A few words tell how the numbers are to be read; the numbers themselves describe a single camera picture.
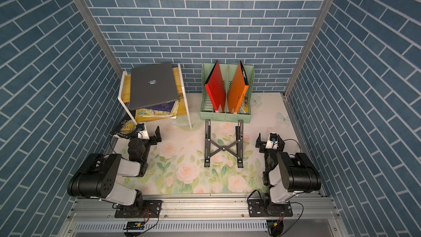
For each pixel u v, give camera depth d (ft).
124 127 3.33
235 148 3.07
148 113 2.92
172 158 2.93
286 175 1.50
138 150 2.27
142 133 2.51
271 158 2.22
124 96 2.43
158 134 2.77
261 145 2.64
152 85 2.58
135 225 2.37
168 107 2.99
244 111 3.57
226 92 3.46
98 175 1.49
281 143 2.61
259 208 2.41
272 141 2.42
